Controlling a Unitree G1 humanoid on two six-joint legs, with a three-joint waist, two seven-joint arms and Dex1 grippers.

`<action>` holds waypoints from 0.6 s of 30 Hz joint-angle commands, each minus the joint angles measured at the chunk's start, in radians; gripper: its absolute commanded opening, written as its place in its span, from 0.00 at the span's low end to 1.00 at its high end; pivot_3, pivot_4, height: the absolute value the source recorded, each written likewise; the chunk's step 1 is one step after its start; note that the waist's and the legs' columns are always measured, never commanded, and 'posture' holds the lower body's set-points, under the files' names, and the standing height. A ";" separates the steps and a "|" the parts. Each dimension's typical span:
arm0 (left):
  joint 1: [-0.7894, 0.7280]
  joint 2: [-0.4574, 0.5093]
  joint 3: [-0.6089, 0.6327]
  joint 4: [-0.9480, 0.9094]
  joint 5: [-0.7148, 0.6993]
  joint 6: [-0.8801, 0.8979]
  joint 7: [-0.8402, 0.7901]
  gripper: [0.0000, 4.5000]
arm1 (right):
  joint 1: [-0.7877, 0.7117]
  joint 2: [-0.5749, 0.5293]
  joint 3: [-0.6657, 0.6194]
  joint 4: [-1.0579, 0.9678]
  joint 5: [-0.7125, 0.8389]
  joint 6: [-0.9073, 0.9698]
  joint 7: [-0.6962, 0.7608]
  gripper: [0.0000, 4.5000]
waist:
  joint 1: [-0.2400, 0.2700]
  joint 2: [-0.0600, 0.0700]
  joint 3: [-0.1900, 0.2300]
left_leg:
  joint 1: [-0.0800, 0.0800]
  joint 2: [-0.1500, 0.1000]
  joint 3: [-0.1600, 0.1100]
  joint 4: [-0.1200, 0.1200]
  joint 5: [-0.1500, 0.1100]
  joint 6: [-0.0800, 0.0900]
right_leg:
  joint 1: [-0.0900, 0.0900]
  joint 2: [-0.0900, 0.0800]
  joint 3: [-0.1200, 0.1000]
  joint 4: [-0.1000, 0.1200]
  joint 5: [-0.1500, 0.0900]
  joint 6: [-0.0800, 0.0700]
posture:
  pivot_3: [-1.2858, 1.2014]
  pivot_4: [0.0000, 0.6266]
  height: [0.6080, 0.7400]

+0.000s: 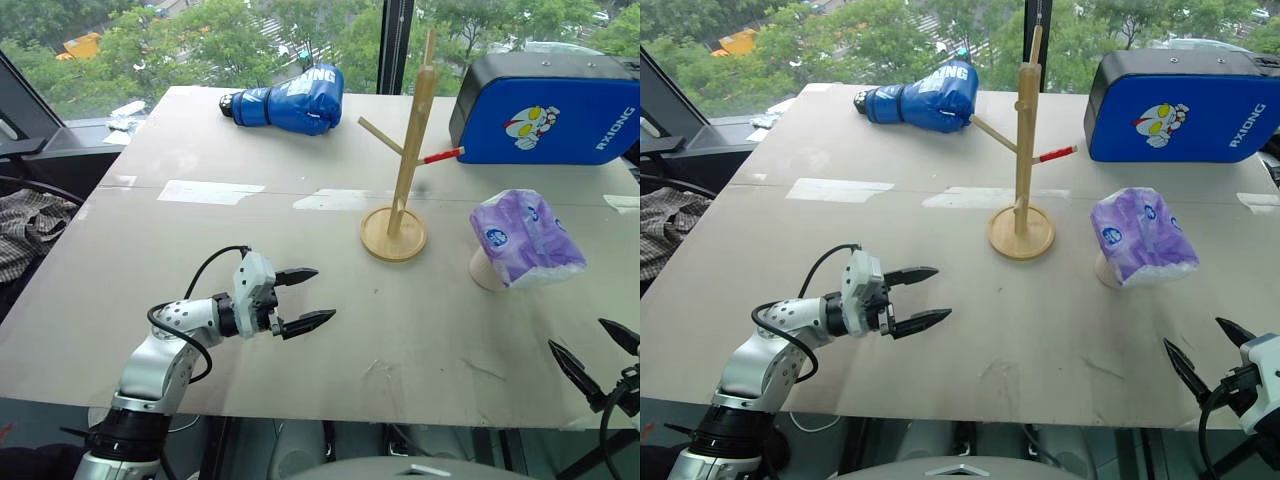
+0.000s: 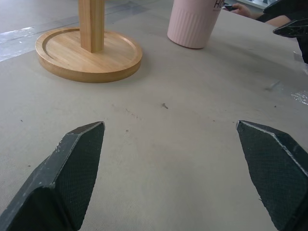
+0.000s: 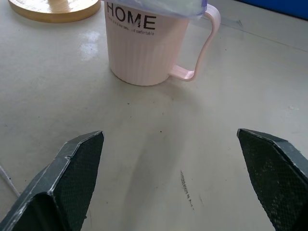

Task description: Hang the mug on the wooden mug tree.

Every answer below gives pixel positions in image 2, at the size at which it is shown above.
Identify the wooden round-base stand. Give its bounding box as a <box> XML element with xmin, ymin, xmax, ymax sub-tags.
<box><xmin>35</xmin><ymin>0</ymin><xmax>143</xmax><ymax>84</ymax></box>

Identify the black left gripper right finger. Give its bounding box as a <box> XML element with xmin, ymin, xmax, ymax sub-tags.
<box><xmin>236</xmin><ymin>120</ymin><xmax>308</xmax><ymax>231</ymax></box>

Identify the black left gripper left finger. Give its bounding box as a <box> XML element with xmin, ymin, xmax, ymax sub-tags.
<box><xmin>0</xmin><ymin>121</ymin><xmax>106</xmax><ymax>231</ymax></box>

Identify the pink ribbed cup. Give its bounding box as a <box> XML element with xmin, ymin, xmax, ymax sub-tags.
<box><xmin>167</xmin><ymin>0</ymin><xmax>226</xmax><ymax>50</ymax></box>

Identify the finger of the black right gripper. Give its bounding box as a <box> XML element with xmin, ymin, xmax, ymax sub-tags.
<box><xmin>272</xmin><ymin>19</ymin><xmax>308</xmax><ymax>39</ymax></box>
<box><xmin>296</xmin><ymin>36</ymin><xmax>308</xmax><ymax>64</ymax></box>

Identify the person's bare hand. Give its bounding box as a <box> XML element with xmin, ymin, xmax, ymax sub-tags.
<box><xmin>231</xmin><ymin>3</ymin><xmax>260</xmax><ymax>20</ymax></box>

